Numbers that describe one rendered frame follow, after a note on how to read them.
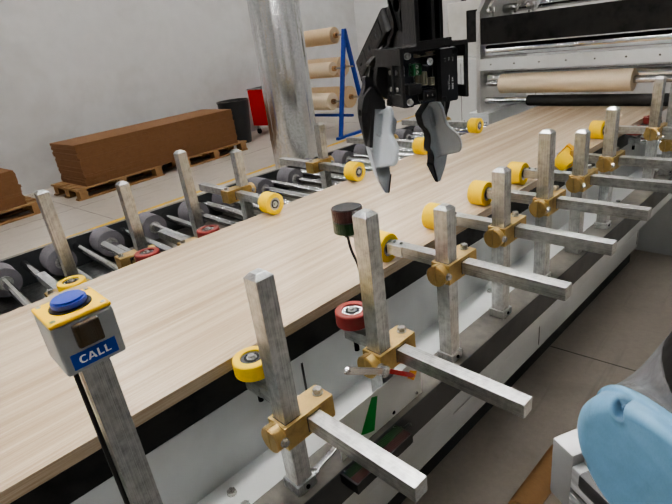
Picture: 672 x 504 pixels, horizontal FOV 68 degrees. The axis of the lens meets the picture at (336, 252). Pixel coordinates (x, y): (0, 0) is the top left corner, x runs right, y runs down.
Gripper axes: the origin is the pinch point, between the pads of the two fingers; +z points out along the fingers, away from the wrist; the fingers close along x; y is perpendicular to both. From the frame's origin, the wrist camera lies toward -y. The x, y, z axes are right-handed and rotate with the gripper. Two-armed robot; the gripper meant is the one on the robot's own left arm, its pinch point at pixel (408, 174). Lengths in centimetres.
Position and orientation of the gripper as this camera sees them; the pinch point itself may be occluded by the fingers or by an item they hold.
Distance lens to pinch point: 58.6
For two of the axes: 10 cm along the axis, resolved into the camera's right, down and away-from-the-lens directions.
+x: 9.4, -2.3, 2.5
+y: 3.2, 3.4, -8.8
